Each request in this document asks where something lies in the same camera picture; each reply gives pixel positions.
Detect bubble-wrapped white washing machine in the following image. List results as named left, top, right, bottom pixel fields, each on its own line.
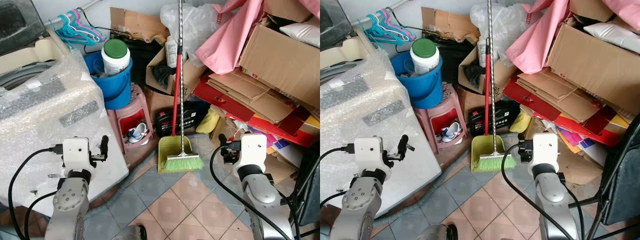
left=0, top=49, right=132, bottom=218
left=320, top=49, right=444, bottom=219

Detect teal clothes hangers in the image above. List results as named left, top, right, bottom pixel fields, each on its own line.
left=49, top=13, right=96, bottom=47
left=357, top=13, right=402, bottom=47

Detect pink clothes hangers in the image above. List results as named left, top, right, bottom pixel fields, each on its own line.
left=375, top=8, right=417, bottom=42
left=67, top=8, right=107, bottom=43

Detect dark washing machine lid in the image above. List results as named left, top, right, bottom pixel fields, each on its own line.
left=0, top=0, right=47, bottom=57
left=320, top=0, right=354, bottom=51

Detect yellow plastic item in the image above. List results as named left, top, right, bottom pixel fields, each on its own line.
left=508, top=109, right=532, bottom=134
left=195, top=109, right=221, bottom=135

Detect white sneaker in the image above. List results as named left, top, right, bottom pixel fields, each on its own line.
left=440, top=121, right=464, bottom=144
left=125, top=122, right=150, bottom=145

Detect black and red case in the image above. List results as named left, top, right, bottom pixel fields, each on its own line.
left=153, top=101, right=211, bottom=137
left=467, top=101, right=521, bottom=137

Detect colourful paper sheets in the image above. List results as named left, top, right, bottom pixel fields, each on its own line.
left=555, top=126, right=597, bottom=151
left=249, top=126, right=292, bottom=152

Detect red flat board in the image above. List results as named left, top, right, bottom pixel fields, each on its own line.
left=501, top=74, right=632, bottom=147
left=192, top=74, right=317, bottom=148

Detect brown cardboard floor sheet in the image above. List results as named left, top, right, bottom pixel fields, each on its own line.
left=556, top=134, right=609, bottom=187
left=264, top=144, right=302, bottom=185

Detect pink plastic stool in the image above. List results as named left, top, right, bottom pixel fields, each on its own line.
left=107, top=84, right=155, bottom=154
left=413, top=82, right=469, bottom=154

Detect flattened brown cardboard stack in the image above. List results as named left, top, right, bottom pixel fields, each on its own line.
left=514, top=69, right=607, bottom=124
left=206, top=69, right=297, bottom=124

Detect blue plastic bucket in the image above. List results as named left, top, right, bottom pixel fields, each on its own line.
left=390, top=50, right=444, bottom=110
left=83, top=50, right=134, bottom=110

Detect small open cardboard box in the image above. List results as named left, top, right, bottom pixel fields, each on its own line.
left=457, top=45, right=517, bottom=97
left=145, top=45, right=207, bottom=97

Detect black crumpled cloth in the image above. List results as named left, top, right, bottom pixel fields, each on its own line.
left=463, top=63, right=486, bottom=91
left=152, top=64, right=177, bottom=91

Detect white jar with green lid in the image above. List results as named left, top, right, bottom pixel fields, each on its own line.
left=101, top=38, right=131, bottom=76
left=409, top=38, right=441, bottom=76

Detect black chair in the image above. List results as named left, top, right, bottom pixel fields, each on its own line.
left=291, top=141, right=321, bottom=227
left=582, top=106, right=640, bottom=240

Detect white plastic bottle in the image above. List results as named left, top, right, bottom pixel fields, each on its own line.
left=164, top=35, right=180, bottom=69
left=476, top=35, right=490, bottom=69

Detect black bag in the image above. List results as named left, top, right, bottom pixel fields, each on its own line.
left=112, top=36, right=162, bottom=85
left=439, top=36, right=474, bottom=85

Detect pink cloth sheet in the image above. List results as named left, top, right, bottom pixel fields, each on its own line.
left=504, top=0, right=574, bottom=76
left=194, top=0, right=266, bottom=76

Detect large brown cardboard box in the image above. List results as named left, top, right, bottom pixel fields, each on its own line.
left=547, top=22, right=640, bottom=119
left=238, top=22, right=321, bottom=110

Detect clear white plastic bag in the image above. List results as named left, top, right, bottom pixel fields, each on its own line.
left=159, top=2, right=221, bottom=67
left=469, top=2, right=531, bottom=67

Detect torn brown cardboard sheet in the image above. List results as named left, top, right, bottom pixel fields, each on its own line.
left=109, top=6, right=169, bottom=44
left=420, top=6, right=479, bottom=44

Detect grey metal rod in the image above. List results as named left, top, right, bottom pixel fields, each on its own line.
left=355, top=0, right=412, bottom=26
left=44, top=0, right=101, bottom=27

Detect white filled plastic sack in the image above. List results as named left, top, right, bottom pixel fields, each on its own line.
left=582, top=22, right=640, bottom=54
left=278, top=22, right=321, bottom=49

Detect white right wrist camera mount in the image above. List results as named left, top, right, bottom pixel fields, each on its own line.
left=532, top=132, right=560, bottom=167
left=239, top=133, right=268, bottom=169

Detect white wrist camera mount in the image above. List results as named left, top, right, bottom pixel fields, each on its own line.
left=239, top=133, right=268, bottom=169
left=532, top=132, right=560, bottom=167
left=62, top=137, right=91, bottom=171
left=355, top=137, right=385, bottom=171

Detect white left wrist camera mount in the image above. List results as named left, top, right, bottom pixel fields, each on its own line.
left=62, top=137, right=91, bottom=171
left=355, top=137, right=385, bottom=171

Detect green broom with spiral handle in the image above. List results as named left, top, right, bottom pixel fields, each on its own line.
left=477, top=0, right=517, bottom=172
left=164, top=0, right=205, bottom=173

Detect yellow-green dustpan with red handle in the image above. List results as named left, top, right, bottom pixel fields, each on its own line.
left=157, top=37, right=195, bottom=174
left=469, top=37, right=507, bottom=174

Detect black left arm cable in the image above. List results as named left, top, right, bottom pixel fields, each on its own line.
left=7, top=143, right=64, bottom=240
left=320, top=143, right=357, bottom=168

